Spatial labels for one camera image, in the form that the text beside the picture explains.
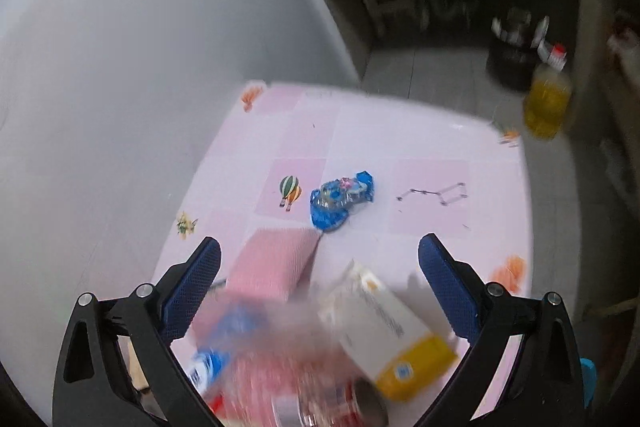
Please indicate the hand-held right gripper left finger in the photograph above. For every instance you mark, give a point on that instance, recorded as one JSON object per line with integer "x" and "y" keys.
{"x": 197, "y": 274}

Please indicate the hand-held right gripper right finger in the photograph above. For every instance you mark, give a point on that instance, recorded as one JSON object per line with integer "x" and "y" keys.
{"x": 442, "y": 277}

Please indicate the white and yellow carton box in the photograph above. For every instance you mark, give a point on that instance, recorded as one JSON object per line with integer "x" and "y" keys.
{"x": 380, "y": 327}

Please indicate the blue and white toothpaste box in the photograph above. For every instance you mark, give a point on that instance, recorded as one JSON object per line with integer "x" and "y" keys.
{"x": 210, "y": 364}

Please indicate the silver drink can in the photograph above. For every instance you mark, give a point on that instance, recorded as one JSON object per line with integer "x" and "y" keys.
{"x": 280, "y": 382}

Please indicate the blue plastic basket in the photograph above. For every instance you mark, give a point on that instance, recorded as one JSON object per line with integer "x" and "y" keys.
{"x": 589, "y": 382}

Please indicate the crumpled blue plastic wrapper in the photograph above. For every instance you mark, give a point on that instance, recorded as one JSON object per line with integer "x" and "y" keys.
{"x": 335, "y": 203}

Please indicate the wooden stick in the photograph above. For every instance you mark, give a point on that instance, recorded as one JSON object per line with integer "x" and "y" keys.
{"x": 610, "y": 304}

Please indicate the yellow cooking oil bottle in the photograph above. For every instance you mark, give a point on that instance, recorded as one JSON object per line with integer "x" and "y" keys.
{"x": 545, "y": 102}

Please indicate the dark ceramic jar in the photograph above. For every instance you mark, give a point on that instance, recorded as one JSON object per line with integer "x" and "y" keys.
{"x": 510, "y": 62}

